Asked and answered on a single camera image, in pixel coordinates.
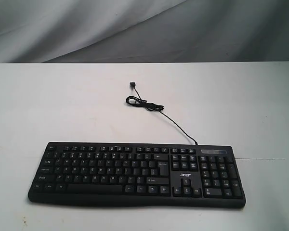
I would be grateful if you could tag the black acer keyboard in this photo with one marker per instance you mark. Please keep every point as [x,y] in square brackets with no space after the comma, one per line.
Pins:
[137,174]

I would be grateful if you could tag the grey backdrop cloth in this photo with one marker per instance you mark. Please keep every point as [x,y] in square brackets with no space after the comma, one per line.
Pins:
[143,31]

